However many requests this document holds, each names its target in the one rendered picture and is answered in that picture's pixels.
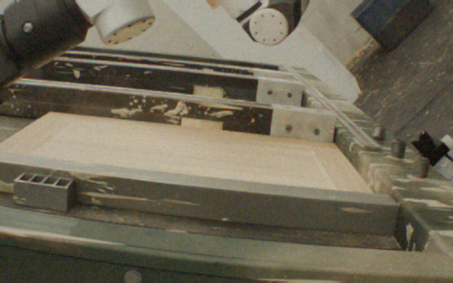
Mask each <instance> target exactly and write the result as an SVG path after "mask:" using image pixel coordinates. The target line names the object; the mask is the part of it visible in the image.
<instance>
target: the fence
mask: <svg viewBox="0 0 453 283"><path fill-rule="evenodd" d="M22 173H30V174H36V175H43V176H57V177H63V178H66V179H73V180H75V183H74V196H73V201H74V202H82V203H83V204H90V205H98V206H107V207H115V208H120V209H123V210H138V211H147V212H156V213H164V214H168V215H172V216H180V217H190V218H198V219H215V220H223V221H232V222H241V223H249V224H257V225H266V226H274V227H299V228H307V229H315V230H323V229H324V230H332V231H339V232H348V233H349V232H356V233H364V234H379V235H386V236H389V235H394V233H395V228H396V223H397V214H398V208H399V205H397V203H396V202H395V200H394V199H393V198H392V197H391V195H390V194H382V193H377V194H375V193H359V192H352V191H344V190H337V189H335V190H329V189H320V188H311V187H303V186H295V185H287V184H272V183H263V182H253V181H245V180H237V179H229V178H220V177H211V176H195V175H186V174H178V173H170V172H162V171H153V170H145V169H137V167H121V166H113V165H104V164H97V163H89V162H81V161H73V160H66V159H51V158H44V157H37V156H30V155H22V154H16V153H8V152H2V151H0V191H3V192H9V193H13V185H14V180H15V179H16V178H18V177H19V176H21V175H22Z"/></svg>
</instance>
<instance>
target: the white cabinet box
mask: <svg viewBox="0 0 453 283"><path fill-rule="evenodd" d="M162 1H164V2H165V3H166V4H167V5H168V6H169V7H171V8H172V9H173V10H174V12H175V13H176V14H177V15H178V16H179V17H180V18H182V19H183V20H184V21H185V22H186V23H187V24H188V25H189V26H190V27H191V28H192V29H193V30H194V31H195V32H196V33H197V34H198V35H199V36H201V37H202V38H203V39H205V40H206V41H207V42H208V43H209V44H210V45H211V46H212V47H213V48H214V49H215V50H216V51H217V52H218V53H219V54H220V55H221V56H222V57H223V58H226V59H235V60H243V61H251V62H259V63H267V64H288V65H289V66H291V67H299V68H305V69H306V70H307V71H309V72H310V73H312V74H313V75H315V76H316V77H318V78H319V79H320V80H322V81H323V82H325V83H326V84H328V85H329V86H330V87H331V88H332V89H334V90H335V91H336V92H337V94H339V95H340V96H341V97H343V98H344V99H346V100H347V101H349V102H350V103H354V102H355V101H356V100H357V99H358V98H359V95H361V92H360V90H359V88H358V85H357V82H356V80H355V77H354V76H353V75H352V74H351V73H350V72H349V71H348V70H347V69H346V68H345V67H344V66H343V65H342V63H341V62H340V61H339V60H338V59H337V58H336V57H335V56H334V55H333V54H332V53H331V52H330V51H329V50H328V49H327V48H326V47H325V46H324V45H323V44H322V43H321V42H320V41H319V40H318V39H317V38H316V37H315V36H314V35H313V34H312V33H311V32H310V31H309V30H307V29H306V28H305V27H304V26H303V25H302V23H300V22H299V25H298V27H297V28H296V30H294V31H293V32H292V33H291V34H290V35H289V36H288V37H287V38H286V39H285V40H284V41H283V42H281V43H280V44H278V45H276V46H274V47H273V46H266V45H263V44H261V43H260V42H254V41H253V40H252V39H251V38H250V36H249V35H248V34H247V33H246V32H245V31H244V30H243V28H242V25H241V24H240V23H238V21H237V20H236V19H232V18H231V17H230V15H229V14H228V13H227V11H226V10H224V9H223V7H222V6H221V4H220V2H219V0H162Z"/></svg>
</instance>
